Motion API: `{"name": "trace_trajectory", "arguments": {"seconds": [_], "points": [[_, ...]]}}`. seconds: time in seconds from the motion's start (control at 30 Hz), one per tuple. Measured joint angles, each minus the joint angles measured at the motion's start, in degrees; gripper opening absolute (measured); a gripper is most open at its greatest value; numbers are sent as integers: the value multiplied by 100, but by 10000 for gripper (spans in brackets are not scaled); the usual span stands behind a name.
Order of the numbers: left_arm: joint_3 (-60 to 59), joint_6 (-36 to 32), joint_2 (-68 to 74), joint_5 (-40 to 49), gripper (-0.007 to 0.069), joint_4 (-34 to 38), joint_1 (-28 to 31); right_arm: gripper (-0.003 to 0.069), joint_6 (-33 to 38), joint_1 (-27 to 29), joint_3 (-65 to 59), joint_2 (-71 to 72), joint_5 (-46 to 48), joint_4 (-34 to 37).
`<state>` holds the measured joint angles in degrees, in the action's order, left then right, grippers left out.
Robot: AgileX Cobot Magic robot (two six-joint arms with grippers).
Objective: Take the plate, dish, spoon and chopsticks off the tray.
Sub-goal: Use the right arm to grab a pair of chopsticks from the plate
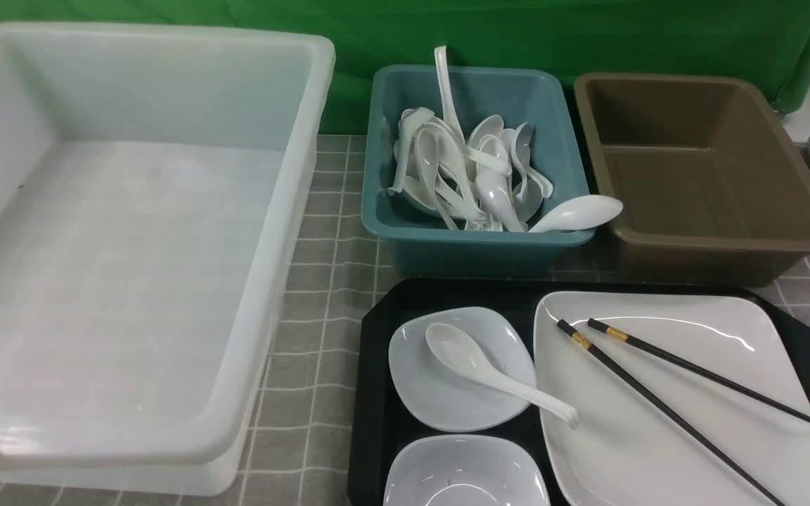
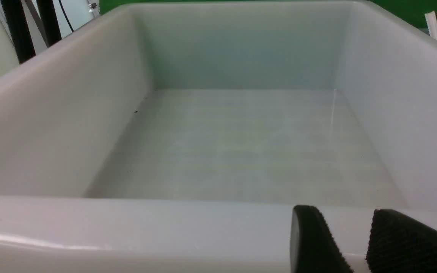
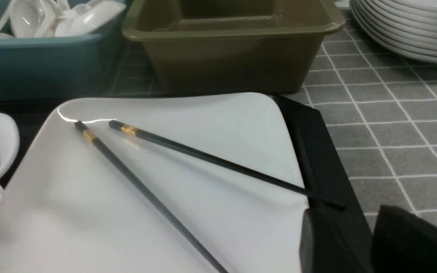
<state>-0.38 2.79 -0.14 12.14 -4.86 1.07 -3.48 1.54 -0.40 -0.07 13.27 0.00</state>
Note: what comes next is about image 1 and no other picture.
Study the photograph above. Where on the black chopstick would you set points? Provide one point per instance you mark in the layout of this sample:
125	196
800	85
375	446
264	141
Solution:
660	405
671	358

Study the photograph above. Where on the black serving tray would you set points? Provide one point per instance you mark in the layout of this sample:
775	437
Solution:
382	423

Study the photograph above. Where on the brown plastic bin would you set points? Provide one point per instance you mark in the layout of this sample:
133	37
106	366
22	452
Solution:
713	188

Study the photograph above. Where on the large white plastic tub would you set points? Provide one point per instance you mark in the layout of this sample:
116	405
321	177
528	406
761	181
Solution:
153	182

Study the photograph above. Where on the upright white spoon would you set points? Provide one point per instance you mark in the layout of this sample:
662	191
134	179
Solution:
449	113

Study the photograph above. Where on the large white square plate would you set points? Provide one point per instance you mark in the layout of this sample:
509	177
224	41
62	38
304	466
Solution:
627	452

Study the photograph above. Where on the white ceramic soup spoon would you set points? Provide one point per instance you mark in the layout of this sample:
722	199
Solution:
462	354

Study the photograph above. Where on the grey checked tablecloth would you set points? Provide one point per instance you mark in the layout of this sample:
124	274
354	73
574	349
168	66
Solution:
296	445

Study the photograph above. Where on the white spoon on bin edge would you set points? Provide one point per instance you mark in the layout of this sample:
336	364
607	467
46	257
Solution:
580	213

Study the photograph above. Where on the green backdrop cloth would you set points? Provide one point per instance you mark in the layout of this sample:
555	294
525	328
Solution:
766	43

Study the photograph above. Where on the pile of white spoons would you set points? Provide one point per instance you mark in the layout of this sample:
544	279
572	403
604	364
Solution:
444	174

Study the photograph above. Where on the small white dish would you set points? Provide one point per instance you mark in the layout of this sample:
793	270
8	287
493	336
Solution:
440	398

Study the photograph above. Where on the teal plastic bin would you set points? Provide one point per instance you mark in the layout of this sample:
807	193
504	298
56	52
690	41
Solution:
420	244

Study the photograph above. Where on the small white bowl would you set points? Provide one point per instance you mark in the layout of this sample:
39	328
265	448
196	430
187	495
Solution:
464	469

